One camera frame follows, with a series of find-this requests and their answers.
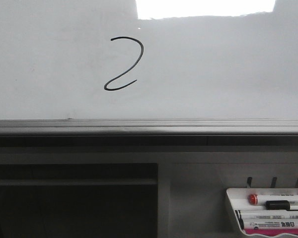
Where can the black hook left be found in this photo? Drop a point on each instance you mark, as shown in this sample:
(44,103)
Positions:
(249,182)

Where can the white marker tray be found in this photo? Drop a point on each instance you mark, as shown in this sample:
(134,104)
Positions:
(237,199)

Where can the red capped marker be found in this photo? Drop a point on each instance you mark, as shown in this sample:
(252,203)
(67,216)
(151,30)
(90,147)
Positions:
(260,199)

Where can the black hook middle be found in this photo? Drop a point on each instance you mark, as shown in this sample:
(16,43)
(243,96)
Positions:
(273,182)

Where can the white marker with black end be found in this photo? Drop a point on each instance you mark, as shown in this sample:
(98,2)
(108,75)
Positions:
(266,214)

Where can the black capped marker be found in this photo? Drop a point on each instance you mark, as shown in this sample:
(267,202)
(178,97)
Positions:
(281,205)

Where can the white whiteboard with metal frame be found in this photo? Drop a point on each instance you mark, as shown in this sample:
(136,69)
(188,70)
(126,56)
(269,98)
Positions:
(148,67)

